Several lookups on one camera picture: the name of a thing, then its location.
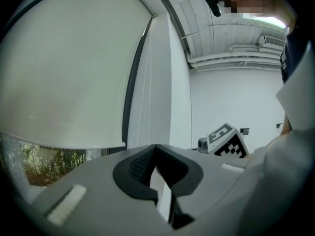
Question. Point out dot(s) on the black window frame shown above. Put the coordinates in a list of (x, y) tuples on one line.
[(130, 95)]

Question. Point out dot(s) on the black wall holder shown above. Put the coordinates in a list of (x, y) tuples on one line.
[(279, 125), (244, 131)]

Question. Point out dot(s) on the green trees and shrubs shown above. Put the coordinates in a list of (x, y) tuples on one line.
[(49, 161)]

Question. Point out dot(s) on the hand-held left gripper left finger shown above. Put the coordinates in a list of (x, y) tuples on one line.
[(98, 200)]

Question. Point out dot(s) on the white air conditioner unit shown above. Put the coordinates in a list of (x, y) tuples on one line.
[(270, 40)]

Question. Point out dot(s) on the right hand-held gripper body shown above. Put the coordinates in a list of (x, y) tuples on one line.
[(226, 144)]

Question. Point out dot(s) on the white roller blind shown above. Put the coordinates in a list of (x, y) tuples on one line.
[(69, 70)]

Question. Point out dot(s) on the long ceiling light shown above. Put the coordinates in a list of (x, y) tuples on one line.
[(270, 20)]

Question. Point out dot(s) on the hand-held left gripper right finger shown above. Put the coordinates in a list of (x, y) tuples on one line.
[(216, 181)]

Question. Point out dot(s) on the black head-worn camera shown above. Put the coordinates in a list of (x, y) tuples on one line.
[(214, 5)]

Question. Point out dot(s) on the person's right forearm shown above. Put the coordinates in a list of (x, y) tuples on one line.
[(286, 128)]

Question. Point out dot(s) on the person's head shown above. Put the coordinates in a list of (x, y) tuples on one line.
[(275, 1)]

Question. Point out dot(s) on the white ceiling pipes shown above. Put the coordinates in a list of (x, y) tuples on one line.
[(221, 60)]

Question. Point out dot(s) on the person's dark shirt torso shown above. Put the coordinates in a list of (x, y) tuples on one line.
[(292, 53)]

